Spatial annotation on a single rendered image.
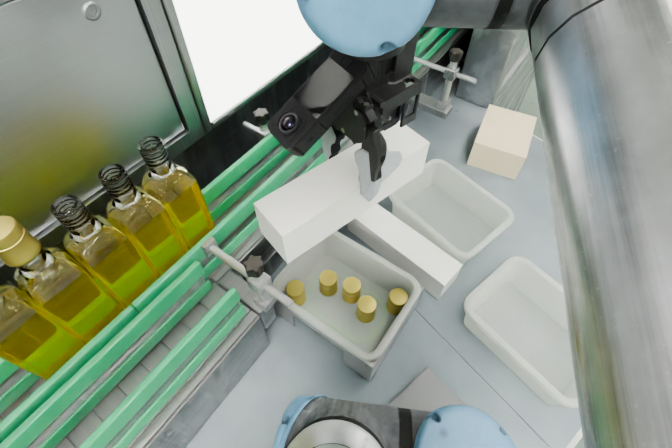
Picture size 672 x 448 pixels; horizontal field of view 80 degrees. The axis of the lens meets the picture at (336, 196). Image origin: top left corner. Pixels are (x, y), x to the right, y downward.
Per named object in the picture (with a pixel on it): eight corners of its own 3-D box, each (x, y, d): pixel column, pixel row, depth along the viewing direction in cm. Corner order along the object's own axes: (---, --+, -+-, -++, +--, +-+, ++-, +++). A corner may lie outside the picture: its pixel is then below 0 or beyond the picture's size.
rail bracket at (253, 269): (224, 260, 68) (205, 217, 59) (301, 316, 62) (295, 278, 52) (211, 273, 67) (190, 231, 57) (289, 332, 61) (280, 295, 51)
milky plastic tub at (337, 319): (325, 246, 85) (324, 222, 79) (418, 304, 77) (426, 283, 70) (270, 309, 76) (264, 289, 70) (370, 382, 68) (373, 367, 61)
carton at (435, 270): (365, 213, 91) (367, 196, 87) (455, 279, 81) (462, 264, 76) (347, 229, 89) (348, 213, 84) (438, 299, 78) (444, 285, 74)
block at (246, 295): (240, 285, 73) (232, 266, 68) (279, 314, 70) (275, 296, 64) (226, 300, 71) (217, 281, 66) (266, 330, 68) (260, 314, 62)
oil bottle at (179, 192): (204, 234, 72) (165, 148, 56) (226, 250, 70) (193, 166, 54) (180, 256, 69) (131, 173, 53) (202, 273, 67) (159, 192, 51)
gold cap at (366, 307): (378, 311, 75) (380, 301, 71) (368, 327, 73) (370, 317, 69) (362, 301, 76) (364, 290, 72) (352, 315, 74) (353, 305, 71)
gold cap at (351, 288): (364, 293, 77) (365, 282, 73) (353, 307, 75) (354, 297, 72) (349, 283, 78) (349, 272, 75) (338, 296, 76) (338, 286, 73)
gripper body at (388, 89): (416, 125, 47) (436, 27, 38) (361, 158, 44) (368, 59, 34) (372, 94, 51) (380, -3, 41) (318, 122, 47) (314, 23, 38)
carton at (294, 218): (422, 172, 59) (429, 142, 54) (287, 263, 49) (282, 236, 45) (393, 149, 62) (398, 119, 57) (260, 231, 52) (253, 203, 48)
